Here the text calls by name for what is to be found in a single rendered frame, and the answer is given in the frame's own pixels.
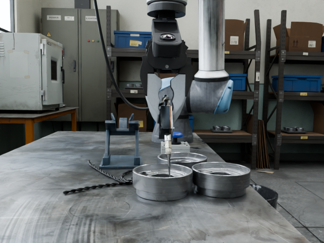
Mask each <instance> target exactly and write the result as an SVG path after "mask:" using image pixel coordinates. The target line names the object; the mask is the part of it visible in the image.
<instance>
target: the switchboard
mask: <svg viewBox="0 0 324 243"><path fill-rule="evenodd" d="M98 12H99V18H100V24H101V28H102V34H103V38H104V43H105V48H106V9H98ZM114 30H115V31H119V30H120V13H119V11H118V10H114V9H111V43H112V44H113V47H111V48H115V36H114ZM41 31H42V35H44V36H46V37H48V38H50V39H52V40H54V41H56V42H58V43H60V44H62V45H63V68H64V70H65V84H63V105H66V106H65V107H79V108H76V119H77V122H79V131H81V122H96V123H97V132H99V122H105V121H106V120H107V70H106V60H105V57H104V53H103V48H102V44H101V39H100V35H99V30H98V25H97V19H96V14H95V9H91V0H74V8H41ZM111 70H112V73H113V76H114V79H115V81H116V84H117V86H118V88H119V75H120V61H119V57H116V56H112V57H111ZM114 103H115V105H116V109H117V113H118V104H119V97H112V98H111V113H112V114H113V116H114V118H115V120H116V122H117V115H116V111H115V107H114ZM44 122H61V131H64V130H63V122H71V113H70V114H67V115H63V116H59V117H56V118H52V119H48V120H45V121H44Z"/></svg>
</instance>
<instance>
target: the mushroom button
mask: <svg viewBox="0 0 324 243"><path fill-rule="evenodd" d="M180 137H183V134H182V133H180V132H174V133H173V137H172V138H173V142H174V143H176V142H177V138H180Z"/></svg>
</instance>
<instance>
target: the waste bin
mask: <svg viewBox="0 0 324 243"><path fill-rule="evenodd" d="M250 186H251V187H252V188H253V189H254V190H255V191H257V192H258V193H259V194H260V195H261V196H262V197H263V198H264V199H265V200H266V201H267V202H268V203H269V204H270V205H271V206H272V207H273V208H274V209H276V208H277V200H278V193H277V192H276V191H274V190H272V189H270V188H268V187H265V186H262V185H258V184H252V183H250Z"/></svg>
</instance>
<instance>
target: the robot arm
mask: <svg viewBox="0 0 324 243"><path fill-rule="evenodd" d="M187 1H188V0H147V5H148V6H147V15H148V16H150V17H154V18H153V19H152V25H151V33H152V39H150V40H147V44H146V55H143V56H142V64H141V68H140V79H141V83H142V86H143V89H144V93H145V97H146V100H147V103H148V107H149V110H150V113H151V115H152V117H153V119H154V120H155V122H156V124H155V127H154V130H153V133H152V142H155V143H160V144H161V142H163V141H164V139H159V132H160V131H159V121H160V108H161V107H159V104H160V103H161V102H162V97H163V96H164V95H168V97H169V98H170V103H168V105H170V106H172V113H173V114H172V115H173V127H174V132H180V133H182V134H183V137H180V138H177V141H178V142H187V143H192V142H193V133H192V130H191V127H190V123H189V113H204V114H214V115H215V114H225V113H227V112H228V110H229V107H230V102H231V97H232V90H233V81H231V80H229V74H228V73H227V72H226V71H225V70H224V61H225V0H198V19H199V71H198V72H197V73H196V74H195V75H194V80H192V78H193V68H192V64H191V56H189V57H187V53H186V50H187V49H188V46H187V45H186V44H185V41H184V40H182V39H181V35H180V31H179V27H178V23H177V20H176V18H181V17H184V16H185V15H186V5H187ZM155 72H156V73H159V72H171V73H176V76H175V77H171V78H165V79H160V78H159V77H158V76H157V75H156V74H155ZM177 72H178V73H177Z"/></svg>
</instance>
